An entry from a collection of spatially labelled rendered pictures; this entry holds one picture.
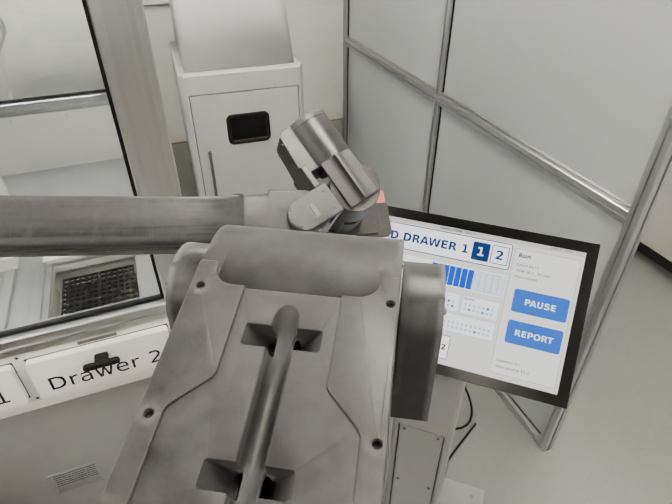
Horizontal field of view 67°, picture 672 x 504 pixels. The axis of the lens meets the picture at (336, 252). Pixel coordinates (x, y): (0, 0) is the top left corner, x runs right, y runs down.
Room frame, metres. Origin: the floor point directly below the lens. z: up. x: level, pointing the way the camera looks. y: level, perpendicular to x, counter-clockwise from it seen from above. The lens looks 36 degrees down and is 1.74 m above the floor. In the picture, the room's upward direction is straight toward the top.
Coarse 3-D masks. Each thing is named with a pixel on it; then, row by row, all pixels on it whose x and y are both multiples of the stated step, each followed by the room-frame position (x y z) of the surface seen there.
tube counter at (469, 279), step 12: (444, 264) 0.80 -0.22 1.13; (456, 276) 0.78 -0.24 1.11; (468, 276) 0.78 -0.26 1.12; (480, 276) 0.77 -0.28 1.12; (492, 276) 0.77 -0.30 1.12; (504, 276) 0.76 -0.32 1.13; (468, 288) 0.76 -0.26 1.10; (480, 288) 0.76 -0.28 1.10; (492, 288) 0.75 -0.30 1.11; (504, 288) 0.75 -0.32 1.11
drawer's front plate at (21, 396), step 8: (0, 368) 0.71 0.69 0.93; (8, 368) 0.71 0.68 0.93; (0, 376) 0.69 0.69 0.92; (8, 376) 0.70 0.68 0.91; (16, 376) 0.71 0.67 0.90; (0, 384) 0.69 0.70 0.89; (8, 384) 0.70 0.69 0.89; (16, 384) 0.70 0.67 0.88; (8, 392) 0.69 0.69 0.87; (16, 392) 0.70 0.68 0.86; (24, 392) 0.71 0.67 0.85; (0, 400) 0.69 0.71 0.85; (8, 400) 0.69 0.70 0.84; (16, 400) 0.70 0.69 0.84; (24, 400) 0.70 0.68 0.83; (0, 408) 0.68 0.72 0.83; (8, 408) 0.69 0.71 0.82
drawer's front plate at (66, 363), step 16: (128, 336) 0.80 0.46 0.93; (144, 336) 0.80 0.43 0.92; (160, 336) 0.81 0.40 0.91; (64, 352) 0.75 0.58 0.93; (80, 352) 0.75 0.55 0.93; (96, 352) 0.76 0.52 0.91; (112, 352) 0.77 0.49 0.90; (128, 352) 0.79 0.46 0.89; (144, 352) 0.80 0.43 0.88; (160, 352) 0.81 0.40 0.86; (32, 368) 0.72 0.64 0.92; (48, 368) 0.73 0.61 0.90; (64, 368) 0.74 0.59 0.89; (80, 368) 0.75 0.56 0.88; (112, 368) 0.77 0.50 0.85; (144, 368) 0.79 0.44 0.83; (48, 384) 0.72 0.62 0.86; (80, 384) 0.74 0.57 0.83
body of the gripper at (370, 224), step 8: (376, 208) 0.57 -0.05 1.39; (368, 216) 0.56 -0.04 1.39; (376, 216) 0.57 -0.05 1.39; (336, 224) 0.52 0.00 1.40; (344, 224) 0.51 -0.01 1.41; (352, 224) 0.52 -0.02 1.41; (360, 224) 0.56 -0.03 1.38; (368, 224) 0.56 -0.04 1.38; (376, 224) 0.56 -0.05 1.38; (328, 232) 0.54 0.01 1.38; (336, 232) 0.54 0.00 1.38; (344, 232) 0.54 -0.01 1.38; (352, 232) 0.55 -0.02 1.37; (360, 232) 0.55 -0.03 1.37; (368, 232) 0.55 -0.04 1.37; (376, 232) 0.55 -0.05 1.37
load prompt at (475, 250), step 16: (400, 224) 0.87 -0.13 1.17; (416, 240) 0.85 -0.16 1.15; (432, 240) 0.84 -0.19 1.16; (448, 240) 0.83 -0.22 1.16; (464, 240) 0.82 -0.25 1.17; (480, 240) 0.82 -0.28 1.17; (448, 256) 0.81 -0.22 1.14; (464, 256) 0.80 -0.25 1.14; (480, 256) 0.80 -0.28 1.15; (496, 256) 0.79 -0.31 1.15
